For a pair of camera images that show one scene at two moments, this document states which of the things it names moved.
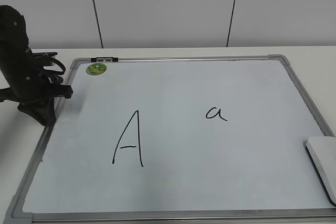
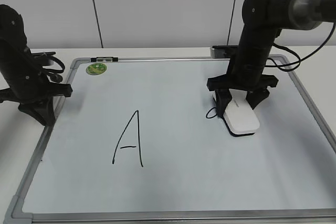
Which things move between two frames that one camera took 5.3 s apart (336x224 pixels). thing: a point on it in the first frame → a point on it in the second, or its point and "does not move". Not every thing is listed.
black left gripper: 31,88 does not move
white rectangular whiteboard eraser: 321,151 → 240,117
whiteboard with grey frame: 175,139 does not move
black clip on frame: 104,59 does not move
